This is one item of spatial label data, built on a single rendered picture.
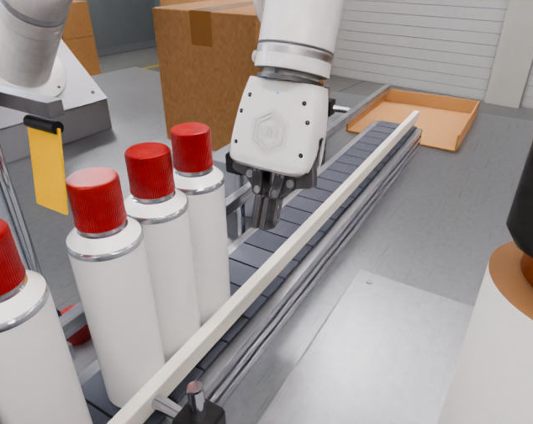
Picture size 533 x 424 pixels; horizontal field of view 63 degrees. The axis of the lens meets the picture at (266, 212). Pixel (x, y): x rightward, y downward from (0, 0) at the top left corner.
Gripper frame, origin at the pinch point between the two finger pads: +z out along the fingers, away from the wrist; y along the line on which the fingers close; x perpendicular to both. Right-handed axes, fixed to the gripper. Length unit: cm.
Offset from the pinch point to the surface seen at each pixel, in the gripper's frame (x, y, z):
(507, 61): 412, 2, -91
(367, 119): 71, -11, -14
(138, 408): -23.1, 4.0, 11.5
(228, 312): -12.0, 3.9, 7.5
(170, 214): -20.4, 2.4, -2.8
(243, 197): -0.8, -3.0, -1.1
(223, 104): 27.8, -27.5, -11.2
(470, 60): 423, -30, -90
